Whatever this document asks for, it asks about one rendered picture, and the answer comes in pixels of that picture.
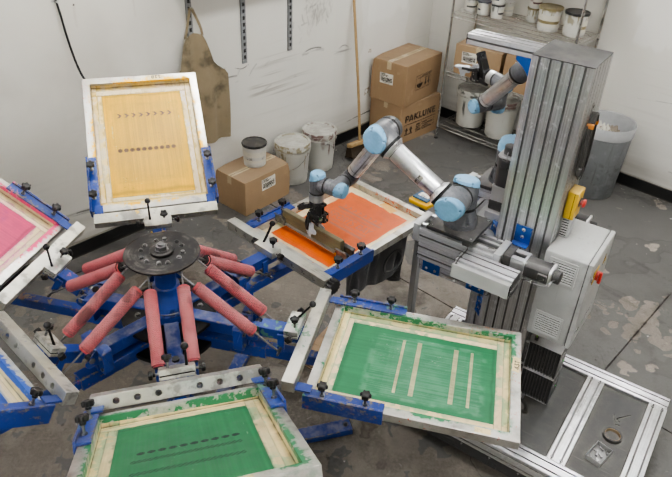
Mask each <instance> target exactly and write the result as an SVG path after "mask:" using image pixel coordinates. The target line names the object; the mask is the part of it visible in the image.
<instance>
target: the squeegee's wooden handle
mask: <svg viewBox="0 0 672 477"><path fill-rule="evenodd" d="M283 217H284V218H285V223H288V224H290V225H292V226H294V227H295V228H297V229H299V230H300V231H302V232H304V233H306V234H307V231H306V228H305V220H306V218H304V217H302V216H300V215H298V214H297V213H295V212H293V211H291V210H290V209H288V208H285V209H283ZM312 223H313V222H312ZM313 224H314V223H313ZM314 230H315V231H316V235H313V234H311V237H312V238H314V239H316V240H318V241H319V242H321V243H323V244H324V245H326V246H328V247H330V248H331V249H333V250H335V253H336V249H335V248H338V249H339V250H341V251H343V252H344V240H343V239H341V238H339V237H337V236H336V235H334V234H332V233H330V232H329V231H327V230H325V229H323V228H321V227H320V226H319V227H317V226H316V225H315V224H314ZM307 235H308V234H307Z"/></svg>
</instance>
